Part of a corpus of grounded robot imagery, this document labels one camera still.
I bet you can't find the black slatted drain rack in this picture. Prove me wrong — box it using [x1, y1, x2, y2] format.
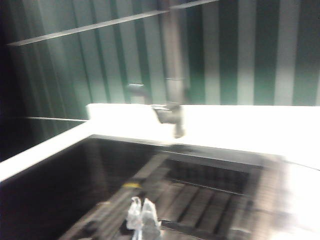
[134, 154, 288, 240]

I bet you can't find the grey metal faucet spout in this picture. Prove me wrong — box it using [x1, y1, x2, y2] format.
[163, 0, 189, 139]

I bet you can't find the black kitchen sink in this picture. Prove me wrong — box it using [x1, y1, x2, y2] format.
[0, 134, 291, 240]

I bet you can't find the grey metal faucet lever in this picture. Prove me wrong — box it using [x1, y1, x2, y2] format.
[126, 83, 182, 125]

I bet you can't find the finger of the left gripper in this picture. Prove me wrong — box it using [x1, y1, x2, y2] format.
[125, 195, 144, 230]
[139, 197, 163, 240]

